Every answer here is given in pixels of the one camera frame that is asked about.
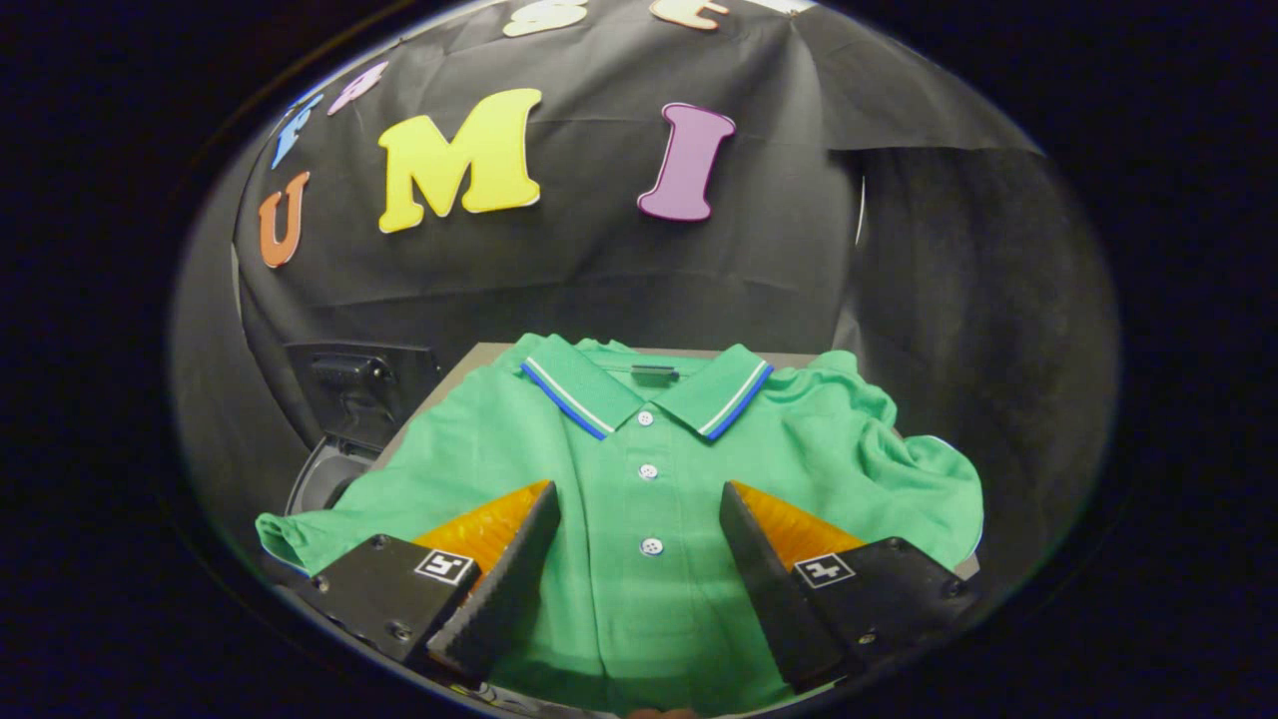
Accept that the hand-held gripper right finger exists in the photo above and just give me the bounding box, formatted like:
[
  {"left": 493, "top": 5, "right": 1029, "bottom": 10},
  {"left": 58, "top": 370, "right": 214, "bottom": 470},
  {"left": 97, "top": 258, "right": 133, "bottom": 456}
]
[{"left": 719, "top": 480, "right": 984, "bottom": 693}]

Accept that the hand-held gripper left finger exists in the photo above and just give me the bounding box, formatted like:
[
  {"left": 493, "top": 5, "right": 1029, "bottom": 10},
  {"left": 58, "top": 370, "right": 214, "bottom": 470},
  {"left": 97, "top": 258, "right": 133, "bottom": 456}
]
[{"left": 295, "top": 480, "right": 562, "bottom": 685}]

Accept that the green polo shirt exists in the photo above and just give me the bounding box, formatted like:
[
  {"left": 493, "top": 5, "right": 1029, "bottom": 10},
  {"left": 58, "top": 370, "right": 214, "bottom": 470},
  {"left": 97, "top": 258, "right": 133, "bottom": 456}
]
[{"left": 255, "top": 333, "right": 984, "bottom": 715}]

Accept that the grey cabinet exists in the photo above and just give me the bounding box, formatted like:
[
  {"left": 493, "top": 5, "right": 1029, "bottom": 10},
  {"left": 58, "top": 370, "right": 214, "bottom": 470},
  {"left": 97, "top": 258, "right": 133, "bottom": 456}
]
[{"left": 371, "top": 342, "right": 981, "bottom": 582}]

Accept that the black backdrop cloth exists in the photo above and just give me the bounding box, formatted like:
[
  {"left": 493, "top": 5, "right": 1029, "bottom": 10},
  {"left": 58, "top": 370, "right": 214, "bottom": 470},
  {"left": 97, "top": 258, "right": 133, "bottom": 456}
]
[{"left": 170, "top": 0, "right": 1119, "bottom": 600}]

